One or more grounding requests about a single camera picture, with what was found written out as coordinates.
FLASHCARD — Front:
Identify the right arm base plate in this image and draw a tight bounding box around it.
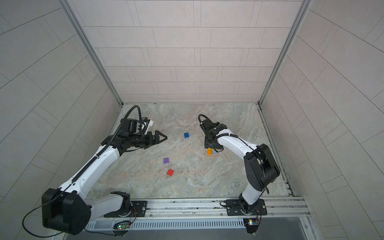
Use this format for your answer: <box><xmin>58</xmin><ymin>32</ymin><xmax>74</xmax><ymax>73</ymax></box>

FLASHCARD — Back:
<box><xmin>221</xmin><ymin>199</ymin><xmax>268</xmax><ymax>216</ymax></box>

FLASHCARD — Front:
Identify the controller board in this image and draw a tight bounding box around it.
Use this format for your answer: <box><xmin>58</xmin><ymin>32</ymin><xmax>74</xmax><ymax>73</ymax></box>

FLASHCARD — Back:
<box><xmin>113</xmin><ymin>221</ymin><xmax>132</xmax><ymax>231</ymax></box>
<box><xmin>243</xmin><ymin>219</ymin><xmax>260</xmax><ymax>234</ymax></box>

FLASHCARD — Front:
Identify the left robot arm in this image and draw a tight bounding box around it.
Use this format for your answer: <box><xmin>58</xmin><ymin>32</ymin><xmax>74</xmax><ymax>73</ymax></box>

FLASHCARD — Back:
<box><xmin>42</xmin><ymin>119</ymin><xmax>167</xmax><ymax>235</ymax></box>

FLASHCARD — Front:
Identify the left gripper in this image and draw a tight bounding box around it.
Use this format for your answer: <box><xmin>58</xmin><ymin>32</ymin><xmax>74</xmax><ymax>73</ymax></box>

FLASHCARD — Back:
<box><xmin>128</xmin><ymin>130</ymin><xmax>168</xmax><ymax>148</ymax></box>

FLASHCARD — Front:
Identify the left controller board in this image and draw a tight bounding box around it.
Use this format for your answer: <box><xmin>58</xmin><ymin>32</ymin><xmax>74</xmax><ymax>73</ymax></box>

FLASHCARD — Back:
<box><xmin>113</xmin><ymin>221</ymin><xmax>132</xmax><ymax>231</ymax></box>

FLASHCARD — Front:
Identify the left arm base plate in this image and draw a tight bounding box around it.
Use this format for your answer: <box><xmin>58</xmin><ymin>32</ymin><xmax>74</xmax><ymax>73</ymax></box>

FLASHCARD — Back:
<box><xmin>104</xmin><ymin>201</ymin><xmax>148</xmax><ymax>218</ymax></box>

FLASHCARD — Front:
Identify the right controller board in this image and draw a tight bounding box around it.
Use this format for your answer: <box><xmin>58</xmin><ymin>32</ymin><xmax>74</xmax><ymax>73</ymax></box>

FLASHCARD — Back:
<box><xmin>243</xmin><ymin>219</ymin><xmax>260</xmax><ymax>234</ymax></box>

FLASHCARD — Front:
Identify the aluminium mounting rail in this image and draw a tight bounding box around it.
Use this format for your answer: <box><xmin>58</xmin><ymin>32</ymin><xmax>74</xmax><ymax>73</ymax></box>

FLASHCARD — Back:
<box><xmin>83</xmin><ymin>195</ymin><xmax>310</xmax><ymax>221</ymax></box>

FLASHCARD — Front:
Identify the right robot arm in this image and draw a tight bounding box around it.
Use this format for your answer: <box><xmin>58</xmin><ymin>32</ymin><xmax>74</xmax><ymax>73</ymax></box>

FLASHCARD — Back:
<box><xmin>198</xmin><ymin>114</ymin><xmax>281</xmax><ymax>215</ymax></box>

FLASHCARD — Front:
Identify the red wood cube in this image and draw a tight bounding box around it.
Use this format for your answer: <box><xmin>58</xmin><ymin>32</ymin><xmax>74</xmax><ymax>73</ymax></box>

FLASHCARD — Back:
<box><xmin>167</xmin><ymin>169</ymin><xmax>174</xmax><ymax>176</ymax></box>

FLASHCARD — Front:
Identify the vent grille strip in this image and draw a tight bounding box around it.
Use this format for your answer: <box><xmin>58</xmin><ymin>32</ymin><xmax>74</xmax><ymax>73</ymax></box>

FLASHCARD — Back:
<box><xmin>86</xmin><ymin>219</ymin><xmax>245</xmax><ymax>232</ymax></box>

